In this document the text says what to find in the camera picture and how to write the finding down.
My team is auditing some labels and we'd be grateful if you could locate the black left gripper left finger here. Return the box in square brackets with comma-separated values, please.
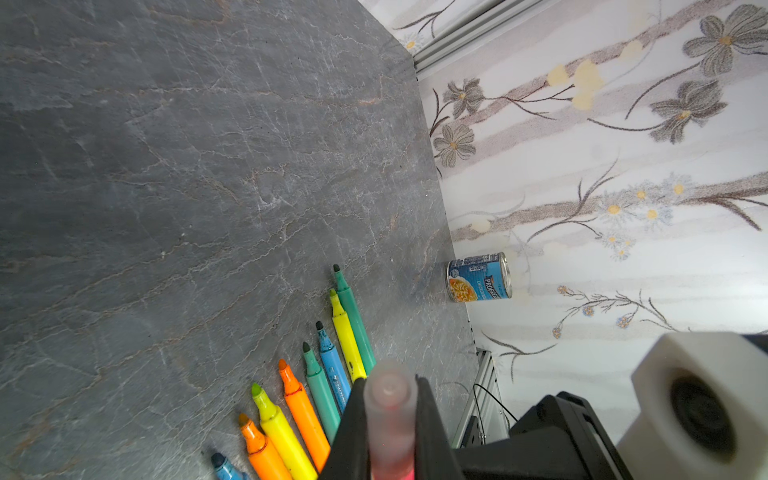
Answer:
[318, 379, 369, 480]

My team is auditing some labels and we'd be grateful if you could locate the pink tinted pen cap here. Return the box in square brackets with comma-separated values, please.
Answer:
[363, 360, 418, 480]

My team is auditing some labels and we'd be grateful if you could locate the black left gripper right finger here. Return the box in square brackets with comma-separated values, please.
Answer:
[414, 376, 464, 480]

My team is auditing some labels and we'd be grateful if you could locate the blue soup can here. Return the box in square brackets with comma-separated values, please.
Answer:
[446, 252, 513, 303]

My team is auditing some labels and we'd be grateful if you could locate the neon yellow highlighter pen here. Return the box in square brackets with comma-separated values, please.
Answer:
[251, 383, 318, 480]

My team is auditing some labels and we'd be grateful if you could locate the light orange marker pen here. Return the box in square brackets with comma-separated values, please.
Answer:
[238, 413, 292, 480]

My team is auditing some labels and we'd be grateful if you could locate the small blue marker pen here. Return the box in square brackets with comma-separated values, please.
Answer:
[211, 452, 249, 480]

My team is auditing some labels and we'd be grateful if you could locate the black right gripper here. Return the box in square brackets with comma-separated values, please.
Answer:
[455, 391, 632, 479]

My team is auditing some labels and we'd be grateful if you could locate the yellow marker pen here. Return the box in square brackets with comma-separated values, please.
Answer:
[329, 289, 367, 383]

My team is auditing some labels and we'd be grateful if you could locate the green marker pen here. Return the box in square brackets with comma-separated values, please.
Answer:
[333, 264, 376, 373]

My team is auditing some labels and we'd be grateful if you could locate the teal marker pen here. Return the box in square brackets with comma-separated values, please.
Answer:
[302, 341, 341, 444]

